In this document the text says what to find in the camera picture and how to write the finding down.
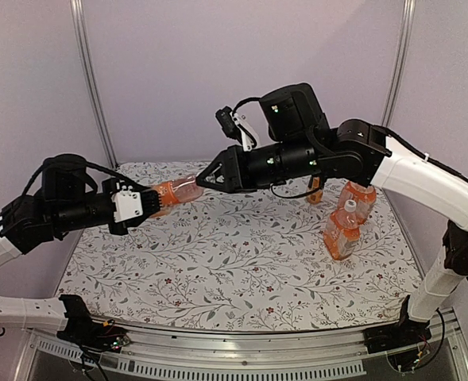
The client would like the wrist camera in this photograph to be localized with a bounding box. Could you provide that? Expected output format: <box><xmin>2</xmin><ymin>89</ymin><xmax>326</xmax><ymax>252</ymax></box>
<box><xmin>215</xmin><ymin>106</ymin><xmax>259</xmax><ymax>152</ymax></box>
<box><xmin>111</xmin><ymin>183</ymin><xmax>142</xmax><ymax>223</ymax></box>

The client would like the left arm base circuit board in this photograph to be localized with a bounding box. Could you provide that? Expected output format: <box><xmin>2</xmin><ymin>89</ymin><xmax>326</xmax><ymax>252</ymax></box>
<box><xmin>93</xmin><ymin>319</ymin><xmax>131</xmax><ymax>352</ymax></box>

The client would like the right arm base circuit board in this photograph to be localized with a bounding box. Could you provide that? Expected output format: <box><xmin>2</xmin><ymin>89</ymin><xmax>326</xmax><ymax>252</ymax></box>
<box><xmin>386</xmin><ymin>341</ymin><xmax>431</xmax><ymax>374</ymax></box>

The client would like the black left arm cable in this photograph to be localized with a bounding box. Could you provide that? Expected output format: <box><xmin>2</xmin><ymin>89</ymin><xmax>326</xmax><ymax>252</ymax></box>
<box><xmin>0</xmin><ymin>156</ymin><xmax>139</xmax><ymax>381</ymax></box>

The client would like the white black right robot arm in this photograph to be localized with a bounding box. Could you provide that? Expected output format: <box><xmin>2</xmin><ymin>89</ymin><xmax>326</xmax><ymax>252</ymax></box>
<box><xmin>196</xmin><ymin>83</ymin><xmax>468</xmax><ymax>353</ymax></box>

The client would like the aluminium front rail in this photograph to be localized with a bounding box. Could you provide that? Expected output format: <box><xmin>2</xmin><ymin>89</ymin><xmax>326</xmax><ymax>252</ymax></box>
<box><xmin>14</xmin><ymin>309</ymin><xmax>468</xmax><ymax>380</ymax></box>

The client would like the large orange-label plastic bottle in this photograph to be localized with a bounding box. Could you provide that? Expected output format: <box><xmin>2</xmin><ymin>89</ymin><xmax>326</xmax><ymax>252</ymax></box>
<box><xmin>150</xmin><ymin>175</ymin><xmax>204</xmax><ymax>218</ymax></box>

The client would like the left aluminium frame post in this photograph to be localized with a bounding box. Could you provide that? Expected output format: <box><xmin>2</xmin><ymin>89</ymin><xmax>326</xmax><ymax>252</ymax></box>
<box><xmin>70</xmin><ymin>0</ymin><xmax>118</xmax><ymax>168</ymax></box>

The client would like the right aluminium frame post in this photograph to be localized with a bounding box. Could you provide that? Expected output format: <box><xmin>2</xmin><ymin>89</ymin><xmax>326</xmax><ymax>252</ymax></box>
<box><xmin>375</xmin><ymin>0</ymin><xmax>416</xmax><ymax>127</ymax></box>

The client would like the aluminium frame post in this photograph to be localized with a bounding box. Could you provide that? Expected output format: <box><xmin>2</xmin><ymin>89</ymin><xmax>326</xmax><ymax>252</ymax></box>
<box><xmin>70</xmin><ymin>0</ymin><xmax>118</xmax><ymax>168</ymax></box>
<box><xmin>375</xmin><ymin>0</ymin><xmax>416</xmax><ymax>127</ymax></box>

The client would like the floral patterned table mat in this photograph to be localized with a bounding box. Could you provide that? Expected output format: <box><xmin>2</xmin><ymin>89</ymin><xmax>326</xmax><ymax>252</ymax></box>
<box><xmin>57</xmin><ymin>179</ymin><xmax>421</xmax><ymax>331</ymax></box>

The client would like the white perforated cable tray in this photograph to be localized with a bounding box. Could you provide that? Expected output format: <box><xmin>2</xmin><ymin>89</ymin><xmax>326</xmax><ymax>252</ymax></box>
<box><xmin>37</xmin><ymin>338</ymin><xmax>368</xmax><ymax>380</ymax></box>

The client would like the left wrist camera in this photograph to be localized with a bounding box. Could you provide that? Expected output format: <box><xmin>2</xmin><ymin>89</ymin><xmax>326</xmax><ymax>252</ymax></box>
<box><xmin>111</xmin><ymin>183</ymin><xmax>142</xmax><ymax>223</ymax></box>

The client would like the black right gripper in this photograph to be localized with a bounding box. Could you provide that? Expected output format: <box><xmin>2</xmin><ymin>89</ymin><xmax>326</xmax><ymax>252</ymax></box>
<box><xmin>195</xmin><ymin>137</ymin><xmax>320</xmax><ymax>194</ymax></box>

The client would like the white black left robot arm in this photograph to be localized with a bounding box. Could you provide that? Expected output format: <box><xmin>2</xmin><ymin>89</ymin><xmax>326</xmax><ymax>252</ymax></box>
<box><xmin>0</xmin><ymin>154</ymin><xmax>162</xmax><ymax>344</ymax></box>

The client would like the slim orange drink bottle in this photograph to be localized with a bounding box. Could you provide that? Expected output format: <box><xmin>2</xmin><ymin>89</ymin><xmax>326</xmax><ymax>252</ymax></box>
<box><xmin>306</xmin><ymin>176</ymin><xmax>325</xmax><ymax>205</ymax></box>

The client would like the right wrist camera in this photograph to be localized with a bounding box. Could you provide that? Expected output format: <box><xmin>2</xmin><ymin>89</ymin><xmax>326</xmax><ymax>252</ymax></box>
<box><xmin>215</xmin><ymin>106</ymin><xmax>259</xmax><ymax>152</ymax></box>

